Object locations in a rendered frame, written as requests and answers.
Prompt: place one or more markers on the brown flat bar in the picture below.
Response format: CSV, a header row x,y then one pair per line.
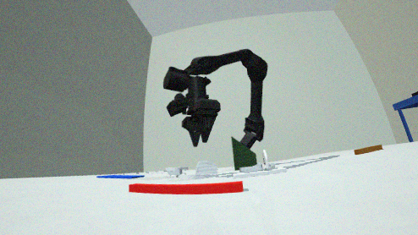
x,y
368,149

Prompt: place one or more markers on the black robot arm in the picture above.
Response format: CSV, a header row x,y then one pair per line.
x,y
179,80

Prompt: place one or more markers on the red flat bar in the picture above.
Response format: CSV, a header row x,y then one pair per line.
x,y
197,188

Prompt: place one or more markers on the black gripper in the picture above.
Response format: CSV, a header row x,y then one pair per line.
x,y
203,115

